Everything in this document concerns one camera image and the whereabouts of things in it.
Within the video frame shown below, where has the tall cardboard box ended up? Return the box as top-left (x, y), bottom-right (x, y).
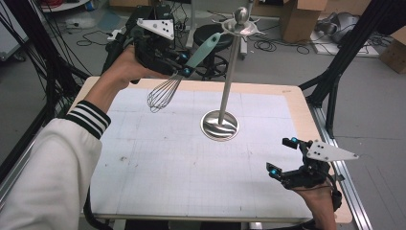
top-left (279, 0), bottom-right (328, 44)

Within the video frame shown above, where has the person's left hand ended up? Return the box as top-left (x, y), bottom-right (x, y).
top-left (101, 44), bottom-right (169, 94)

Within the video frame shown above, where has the black wrist strap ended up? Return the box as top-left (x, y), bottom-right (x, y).
top-left (330, 189), bottom-right (344, 213)

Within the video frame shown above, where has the black round stool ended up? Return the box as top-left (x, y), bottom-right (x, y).
top-left (186, 23), bottom-right (237, 81)

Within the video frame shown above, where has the whisk with mint green handle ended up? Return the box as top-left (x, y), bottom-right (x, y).
top-left (147, 32), bottom-right (222, 114)

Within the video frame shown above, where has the white floor board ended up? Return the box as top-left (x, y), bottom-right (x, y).
top-left (310, 30), bottom-right (381, 58)

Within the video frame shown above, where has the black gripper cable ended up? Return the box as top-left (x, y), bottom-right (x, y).
top-left (82, 187), bottom-right (113, 230)

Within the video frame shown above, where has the white power strip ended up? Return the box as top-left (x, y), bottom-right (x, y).
top-left (106, 29), bottom-right (123, 43)

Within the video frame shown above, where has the grey bundle on floor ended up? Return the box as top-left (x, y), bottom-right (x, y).
top-left (315, 11), bottom-right (361, 44)

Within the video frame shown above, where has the steel utensil stand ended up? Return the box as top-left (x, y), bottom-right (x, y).
top-left (200, 7), bottom-right (266, 143)

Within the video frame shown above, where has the black coiled floor cable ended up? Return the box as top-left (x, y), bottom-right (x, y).
top-left (253, 37), bottom-right (311, 56)

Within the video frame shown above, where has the white grid mat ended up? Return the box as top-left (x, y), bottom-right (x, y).
top-left (83, 86), bottom-right (314, 220)

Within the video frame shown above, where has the white round table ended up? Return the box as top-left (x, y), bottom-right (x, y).
top-left (40, 0), bottom-right (91, 13)

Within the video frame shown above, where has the small cardboard box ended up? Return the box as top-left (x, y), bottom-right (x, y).
top-left (378, 26), bottom-right (406, 75)

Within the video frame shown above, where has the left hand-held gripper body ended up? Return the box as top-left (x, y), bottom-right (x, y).
top-left (133, 17), bottom-right (184, 77)

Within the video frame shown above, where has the black metal frame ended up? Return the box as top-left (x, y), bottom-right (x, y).
top-left (0, 0), bottom-right (91, 185)
top-left (299, 0), bottom-right (406, 139)

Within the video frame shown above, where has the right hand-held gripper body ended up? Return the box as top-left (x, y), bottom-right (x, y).
top-left (281, 139), bottom-right (360, 191)

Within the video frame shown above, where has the aluminium rail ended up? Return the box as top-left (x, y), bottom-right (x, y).
top-left (0, 102), bottom-right (65, 205)
top-left (307, 103), bottom-right (373, 230)

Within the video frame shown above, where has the person's right hand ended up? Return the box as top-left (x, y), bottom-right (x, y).
top-left (291, 184), bottom-right (335, 215)

